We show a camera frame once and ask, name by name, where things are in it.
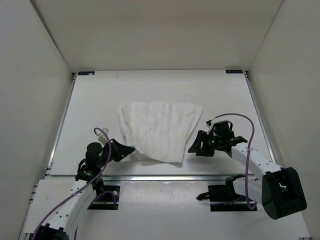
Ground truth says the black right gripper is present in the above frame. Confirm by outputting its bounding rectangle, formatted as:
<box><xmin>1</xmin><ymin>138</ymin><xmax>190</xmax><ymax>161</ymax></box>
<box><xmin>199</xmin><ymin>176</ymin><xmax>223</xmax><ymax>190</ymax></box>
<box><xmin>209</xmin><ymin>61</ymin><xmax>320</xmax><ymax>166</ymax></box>
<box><xmin>188</xmin><ymin>130</ymin><xmax>223</xmax><ymax>157</ymax></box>

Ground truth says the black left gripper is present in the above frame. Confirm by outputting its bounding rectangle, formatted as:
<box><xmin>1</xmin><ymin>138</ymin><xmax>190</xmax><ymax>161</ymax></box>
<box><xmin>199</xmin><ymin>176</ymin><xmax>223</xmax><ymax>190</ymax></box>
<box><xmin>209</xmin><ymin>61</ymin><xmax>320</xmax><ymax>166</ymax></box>
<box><xmin>98</xmin><ymin>136</ymin><xmax>136</xmax><ymax>166</ymax></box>

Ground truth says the white pleated skirt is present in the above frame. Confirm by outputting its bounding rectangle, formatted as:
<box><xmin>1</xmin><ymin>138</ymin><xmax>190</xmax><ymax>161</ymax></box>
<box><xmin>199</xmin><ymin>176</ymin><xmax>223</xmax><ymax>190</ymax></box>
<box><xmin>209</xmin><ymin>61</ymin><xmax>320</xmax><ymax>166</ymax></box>
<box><xmin>116</xmin><ymin>100</ymin><xmax>202</xmax><ymax>165</ymax></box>

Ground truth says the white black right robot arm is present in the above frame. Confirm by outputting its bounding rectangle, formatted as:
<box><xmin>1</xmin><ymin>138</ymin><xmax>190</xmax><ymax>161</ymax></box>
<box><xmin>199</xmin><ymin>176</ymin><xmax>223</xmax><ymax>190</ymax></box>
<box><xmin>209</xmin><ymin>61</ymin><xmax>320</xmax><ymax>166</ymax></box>
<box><xmin>188</xmin><ymin>120</ymin><xmax>307</xmax><ymax>220</ymax></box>

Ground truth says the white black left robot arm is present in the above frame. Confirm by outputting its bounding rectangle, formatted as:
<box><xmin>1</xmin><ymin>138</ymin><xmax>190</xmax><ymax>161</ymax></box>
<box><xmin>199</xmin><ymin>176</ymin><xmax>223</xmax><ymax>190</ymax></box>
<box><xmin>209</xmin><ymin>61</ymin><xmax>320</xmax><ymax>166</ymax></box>
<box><xmin>32</xmin><ymin>139</ymin><xmax>135</xmax><ymax>240</ymax></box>

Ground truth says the blue label sticker right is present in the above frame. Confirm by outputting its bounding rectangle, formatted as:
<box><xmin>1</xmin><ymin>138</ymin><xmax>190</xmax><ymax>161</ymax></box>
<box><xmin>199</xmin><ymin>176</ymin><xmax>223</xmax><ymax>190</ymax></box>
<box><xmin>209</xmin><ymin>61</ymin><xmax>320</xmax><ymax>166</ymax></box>
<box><xmin>225</xmin><ymin>69</ymin><xmax>243</xmax><ymax>74</ymax></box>

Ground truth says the blue label sticker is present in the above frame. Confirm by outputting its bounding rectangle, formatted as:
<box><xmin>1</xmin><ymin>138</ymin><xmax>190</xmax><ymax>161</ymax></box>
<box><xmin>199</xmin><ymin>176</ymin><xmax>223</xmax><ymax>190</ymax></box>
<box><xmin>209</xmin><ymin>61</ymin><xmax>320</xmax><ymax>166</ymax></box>
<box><xmin>77</xmin><ymin>71</ymin><xmax>95</xmax><ymax>76</ymax></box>
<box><xmin>225</xmin><ymin>69</ymin><xmax>243</xmax><ymax>74</ymax></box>

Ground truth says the blue label sticker left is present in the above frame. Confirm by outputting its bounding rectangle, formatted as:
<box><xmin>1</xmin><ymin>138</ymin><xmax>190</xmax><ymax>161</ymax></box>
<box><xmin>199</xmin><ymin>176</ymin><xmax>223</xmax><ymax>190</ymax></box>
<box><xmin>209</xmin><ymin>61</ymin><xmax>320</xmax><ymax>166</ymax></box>
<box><xmin>77</xmin><ymin>71</ymin><xmax>95</xmax><ymax>76</ymax></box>

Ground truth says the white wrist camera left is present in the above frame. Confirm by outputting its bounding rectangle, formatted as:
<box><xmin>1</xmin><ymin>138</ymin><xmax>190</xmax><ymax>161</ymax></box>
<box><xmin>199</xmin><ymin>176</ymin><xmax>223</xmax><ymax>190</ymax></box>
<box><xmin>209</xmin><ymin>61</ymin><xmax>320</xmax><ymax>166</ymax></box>
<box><xmin>94</xmin><ymin>127</ymin><xmax>109</xmax><ymax>145</ymax></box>

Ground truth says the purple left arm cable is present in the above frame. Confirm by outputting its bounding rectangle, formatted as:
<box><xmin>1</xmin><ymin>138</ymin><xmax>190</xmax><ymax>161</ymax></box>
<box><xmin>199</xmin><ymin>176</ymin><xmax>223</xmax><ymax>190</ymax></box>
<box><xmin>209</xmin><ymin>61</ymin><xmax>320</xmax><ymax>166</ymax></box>
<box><xmin>32</xmin><ymin>127</ymin><xmax>118</xmax><ymax>240</ymax></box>

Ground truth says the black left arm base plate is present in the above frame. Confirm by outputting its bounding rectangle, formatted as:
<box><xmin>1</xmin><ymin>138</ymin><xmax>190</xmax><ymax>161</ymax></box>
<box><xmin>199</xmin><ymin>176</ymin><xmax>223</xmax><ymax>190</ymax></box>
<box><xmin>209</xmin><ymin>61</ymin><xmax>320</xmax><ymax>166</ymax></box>
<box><xmin>88</xmin><ymin>182</ymin><xmax>121</xmax><ymax>211</ymax></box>

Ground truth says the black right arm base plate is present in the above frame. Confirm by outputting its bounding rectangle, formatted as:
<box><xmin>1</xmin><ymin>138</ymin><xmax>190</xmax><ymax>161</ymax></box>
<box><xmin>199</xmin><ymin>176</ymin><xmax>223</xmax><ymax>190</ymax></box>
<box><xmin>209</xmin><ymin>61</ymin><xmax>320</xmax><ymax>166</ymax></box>
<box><xmin>196</xmin><ymin>174</ymin><xmax>258</xmax><ymax>212</ymax></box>

